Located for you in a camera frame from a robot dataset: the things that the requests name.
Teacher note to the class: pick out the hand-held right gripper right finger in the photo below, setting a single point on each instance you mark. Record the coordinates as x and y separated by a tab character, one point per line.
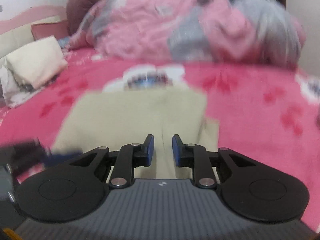
176	151

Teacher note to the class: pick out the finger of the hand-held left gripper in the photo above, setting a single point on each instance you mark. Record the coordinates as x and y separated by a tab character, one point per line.
60	156

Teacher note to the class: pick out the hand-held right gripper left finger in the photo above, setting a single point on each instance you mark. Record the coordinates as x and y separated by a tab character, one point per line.
150	150

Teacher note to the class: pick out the beige zip jacket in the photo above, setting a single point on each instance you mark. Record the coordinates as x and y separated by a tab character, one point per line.
140	120

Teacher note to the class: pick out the folded white clothes pile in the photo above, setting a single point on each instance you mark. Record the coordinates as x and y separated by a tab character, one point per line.
37	60

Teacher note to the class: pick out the white printed cloth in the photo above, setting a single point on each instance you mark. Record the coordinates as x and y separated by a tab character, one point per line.
12	90

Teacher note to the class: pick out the pink floral blanket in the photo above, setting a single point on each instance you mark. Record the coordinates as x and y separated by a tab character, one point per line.
262	105

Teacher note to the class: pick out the dark pink pillow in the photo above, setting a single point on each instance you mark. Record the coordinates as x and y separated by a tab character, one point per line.
48	31

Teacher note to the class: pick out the pink grey floral duvet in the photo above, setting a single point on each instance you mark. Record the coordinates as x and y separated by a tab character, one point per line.
195	25

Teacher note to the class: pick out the maroon cushion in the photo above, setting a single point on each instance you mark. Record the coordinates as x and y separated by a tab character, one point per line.
82	3

